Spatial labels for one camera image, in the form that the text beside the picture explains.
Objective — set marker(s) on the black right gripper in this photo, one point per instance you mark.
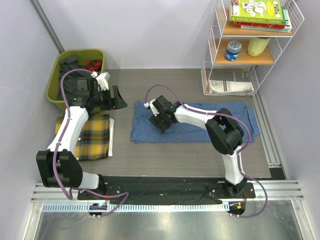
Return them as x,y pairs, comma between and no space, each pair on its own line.
156,121

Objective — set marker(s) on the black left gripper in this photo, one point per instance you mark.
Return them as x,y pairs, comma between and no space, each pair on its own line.
117,102

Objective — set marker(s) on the blue checked long sleeve shirt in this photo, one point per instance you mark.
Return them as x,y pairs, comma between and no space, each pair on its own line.
143,131

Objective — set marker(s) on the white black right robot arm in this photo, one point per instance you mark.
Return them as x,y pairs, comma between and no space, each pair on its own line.
223,130

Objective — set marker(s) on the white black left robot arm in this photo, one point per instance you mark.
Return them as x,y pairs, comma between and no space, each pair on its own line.
58,166

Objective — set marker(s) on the red black garment in bin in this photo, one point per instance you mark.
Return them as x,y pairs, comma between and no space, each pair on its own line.
94,65

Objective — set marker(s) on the folded yellow plaid shirt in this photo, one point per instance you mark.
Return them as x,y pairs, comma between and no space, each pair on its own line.
95,139

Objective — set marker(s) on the olive green plastic bin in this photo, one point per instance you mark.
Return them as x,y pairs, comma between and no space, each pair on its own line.
53,92

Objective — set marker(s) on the dark grey shirt in bin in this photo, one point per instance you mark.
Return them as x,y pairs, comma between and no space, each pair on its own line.
70,83

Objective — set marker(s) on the white folded paper booklet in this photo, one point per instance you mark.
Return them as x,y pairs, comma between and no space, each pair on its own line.
222,87

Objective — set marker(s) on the blue white round tin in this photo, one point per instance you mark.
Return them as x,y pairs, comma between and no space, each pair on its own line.
233,50

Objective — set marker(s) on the pale yellow faceted vase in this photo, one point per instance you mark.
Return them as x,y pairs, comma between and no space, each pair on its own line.
257,45

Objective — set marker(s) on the red book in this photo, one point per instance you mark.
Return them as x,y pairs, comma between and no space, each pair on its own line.
260,25

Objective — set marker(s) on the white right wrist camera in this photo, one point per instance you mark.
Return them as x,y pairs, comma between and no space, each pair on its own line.
150,105

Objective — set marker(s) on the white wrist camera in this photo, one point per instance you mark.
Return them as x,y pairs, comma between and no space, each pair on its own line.
102,80
150,105

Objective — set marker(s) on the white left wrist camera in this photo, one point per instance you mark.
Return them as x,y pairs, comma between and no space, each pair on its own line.
102,80

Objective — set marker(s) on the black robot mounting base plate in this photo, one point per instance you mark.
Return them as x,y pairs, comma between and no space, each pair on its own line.
177,187

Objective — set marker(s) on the white slotted cable duct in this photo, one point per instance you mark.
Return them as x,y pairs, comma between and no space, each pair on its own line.
90,207

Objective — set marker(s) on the white wire shelf rack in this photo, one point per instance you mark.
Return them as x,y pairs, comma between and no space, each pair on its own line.
246,39

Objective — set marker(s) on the aluminium extrusion rail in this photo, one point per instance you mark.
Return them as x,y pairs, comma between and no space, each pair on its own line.
277,190

